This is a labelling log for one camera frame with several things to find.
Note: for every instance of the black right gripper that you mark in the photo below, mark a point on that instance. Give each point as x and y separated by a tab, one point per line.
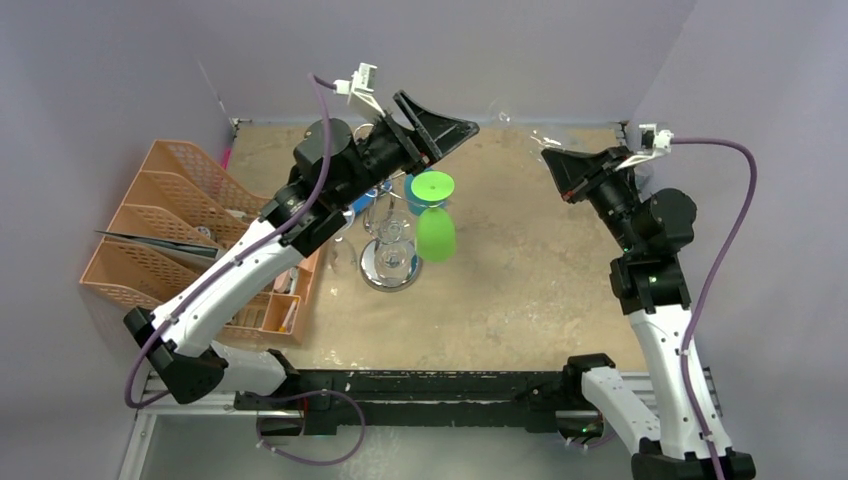
589	180

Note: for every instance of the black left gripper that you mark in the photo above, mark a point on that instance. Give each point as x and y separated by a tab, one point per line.
429	137

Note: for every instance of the clear wine glass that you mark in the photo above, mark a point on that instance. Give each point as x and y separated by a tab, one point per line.
343	257
530	139
391	225

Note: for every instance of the green plastic wine glass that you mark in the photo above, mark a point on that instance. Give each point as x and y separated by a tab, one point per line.
436	232

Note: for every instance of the blue plastic wine glass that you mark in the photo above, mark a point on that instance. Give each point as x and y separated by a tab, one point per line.
415	204

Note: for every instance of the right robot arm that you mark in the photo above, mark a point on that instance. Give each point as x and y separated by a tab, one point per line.
683	436

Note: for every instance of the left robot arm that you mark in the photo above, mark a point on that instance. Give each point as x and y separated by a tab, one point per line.
332	170

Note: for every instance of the chrome wine glass rack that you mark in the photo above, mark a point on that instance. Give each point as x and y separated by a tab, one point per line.
366	257

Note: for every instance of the blue square mat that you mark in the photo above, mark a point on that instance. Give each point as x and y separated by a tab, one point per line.
362	203

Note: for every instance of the orange plastic desk organizer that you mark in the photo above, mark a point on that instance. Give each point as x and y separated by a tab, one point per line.
180	214

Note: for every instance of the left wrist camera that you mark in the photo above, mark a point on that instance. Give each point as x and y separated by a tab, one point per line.
359	92

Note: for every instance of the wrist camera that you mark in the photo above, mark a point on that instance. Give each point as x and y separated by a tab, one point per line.
359	92
655	142

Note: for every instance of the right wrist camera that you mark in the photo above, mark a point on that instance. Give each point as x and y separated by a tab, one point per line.
655	142

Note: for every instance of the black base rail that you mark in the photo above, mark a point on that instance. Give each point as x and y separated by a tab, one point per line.
535	401

